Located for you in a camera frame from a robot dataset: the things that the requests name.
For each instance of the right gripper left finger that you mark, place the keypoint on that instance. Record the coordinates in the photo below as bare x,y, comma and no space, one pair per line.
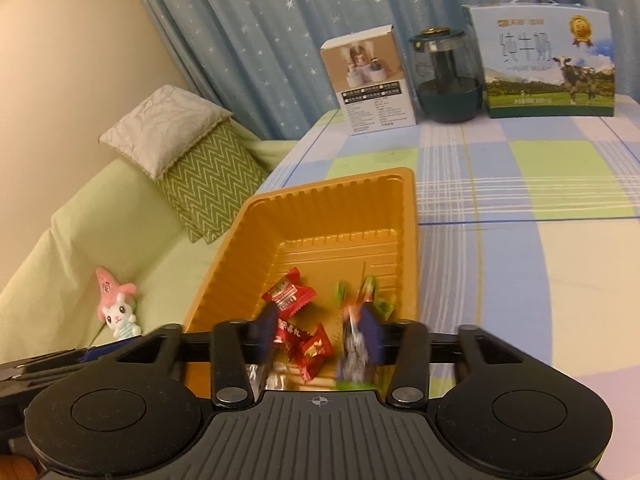
138,410

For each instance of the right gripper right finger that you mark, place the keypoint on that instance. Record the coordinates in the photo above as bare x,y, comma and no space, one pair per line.
470,406

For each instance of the silver snack packet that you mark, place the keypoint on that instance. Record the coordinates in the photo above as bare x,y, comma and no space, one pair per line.
257,375

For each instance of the dark chocolate bar wrapper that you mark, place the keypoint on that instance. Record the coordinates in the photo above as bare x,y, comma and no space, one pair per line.
354,368

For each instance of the green sofa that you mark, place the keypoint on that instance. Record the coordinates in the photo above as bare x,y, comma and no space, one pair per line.
118,220

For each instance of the pink plush toy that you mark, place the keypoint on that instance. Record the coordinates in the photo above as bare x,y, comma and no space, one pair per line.
117,305

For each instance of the checkered tablecloth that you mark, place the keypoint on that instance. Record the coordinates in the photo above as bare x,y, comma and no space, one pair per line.
529,227

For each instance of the orange plastic tray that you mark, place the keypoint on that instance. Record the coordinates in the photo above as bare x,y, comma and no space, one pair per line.
339,230

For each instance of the green zigzag cushion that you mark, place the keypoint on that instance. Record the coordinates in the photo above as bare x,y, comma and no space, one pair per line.
208,185

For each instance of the beige cushion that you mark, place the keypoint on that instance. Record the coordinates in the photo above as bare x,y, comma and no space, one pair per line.
162,128

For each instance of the dark green glass jar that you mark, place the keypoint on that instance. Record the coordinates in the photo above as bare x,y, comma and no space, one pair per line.
446,75

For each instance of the blue milk carton box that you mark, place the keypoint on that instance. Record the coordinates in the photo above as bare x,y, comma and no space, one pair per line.
541,58

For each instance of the white product box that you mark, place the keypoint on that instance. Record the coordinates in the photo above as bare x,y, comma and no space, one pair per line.
369,81

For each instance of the blue star curtain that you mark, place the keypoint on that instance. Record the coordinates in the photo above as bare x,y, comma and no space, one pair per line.
261,58

